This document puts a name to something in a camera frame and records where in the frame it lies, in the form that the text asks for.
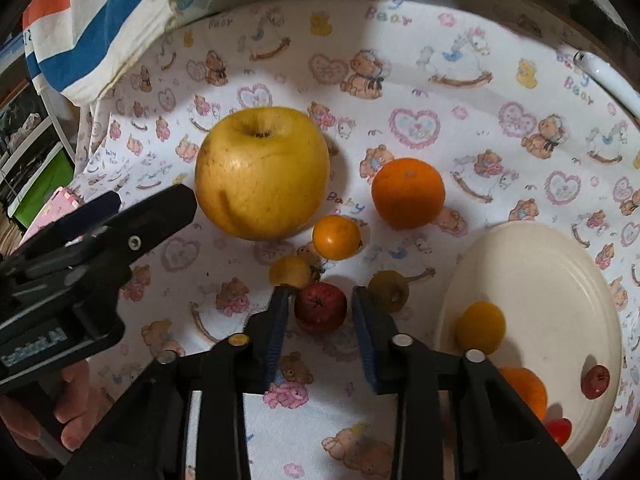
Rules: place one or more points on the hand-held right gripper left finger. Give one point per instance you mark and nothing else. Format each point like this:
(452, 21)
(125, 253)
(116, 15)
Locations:
(276, 345)

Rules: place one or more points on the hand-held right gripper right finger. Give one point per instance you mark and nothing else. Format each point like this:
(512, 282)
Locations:
(367, 355)

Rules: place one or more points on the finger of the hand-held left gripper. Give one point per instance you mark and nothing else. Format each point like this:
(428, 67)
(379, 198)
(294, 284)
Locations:
(85, 217)
(150, 220)

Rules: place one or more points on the dark red round fruit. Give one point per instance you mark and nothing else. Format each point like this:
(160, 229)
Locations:
(320, 309)

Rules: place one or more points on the small olive green fruit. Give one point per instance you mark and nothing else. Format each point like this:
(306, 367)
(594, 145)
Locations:
(389, 290)

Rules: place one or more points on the small tan fruit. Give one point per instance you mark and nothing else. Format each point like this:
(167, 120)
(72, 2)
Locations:
(289, 271)

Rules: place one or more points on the small yellow kumquat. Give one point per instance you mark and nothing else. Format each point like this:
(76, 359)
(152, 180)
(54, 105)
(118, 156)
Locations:
(336, 237)
(480, 327)

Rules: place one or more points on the large yellow apple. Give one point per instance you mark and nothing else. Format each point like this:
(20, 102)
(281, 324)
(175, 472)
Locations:
(262, 172)

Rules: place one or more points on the orange mandarin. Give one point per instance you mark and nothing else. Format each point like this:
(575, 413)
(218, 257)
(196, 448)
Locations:
(408, 194)
(525, 390)

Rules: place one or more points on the beige round plate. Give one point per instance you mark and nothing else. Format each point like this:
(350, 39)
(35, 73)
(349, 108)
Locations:
(550, 280)

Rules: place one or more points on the red cherry tomato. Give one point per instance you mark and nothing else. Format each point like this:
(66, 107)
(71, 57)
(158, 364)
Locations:
(596, 382)
(559, 431)

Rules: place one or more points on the person's left hand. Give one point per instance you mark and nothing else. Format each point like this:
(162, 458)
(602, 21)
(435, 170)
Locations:
(60, 405)

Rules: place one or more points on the green box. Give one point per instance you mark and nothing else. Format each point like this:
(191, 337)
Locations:
(45, 185)

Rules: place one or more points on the striped printed cloth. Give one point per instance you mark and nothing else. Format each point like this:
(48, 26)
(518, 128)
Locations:
(100, 25)

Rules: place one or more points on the bear print cloth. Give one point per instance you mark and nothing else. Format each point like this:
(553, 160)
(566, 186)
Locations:
(400, 70)

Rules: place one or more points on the white remote control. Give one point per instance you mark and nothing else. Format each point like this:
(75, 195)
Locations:
(610, 77)

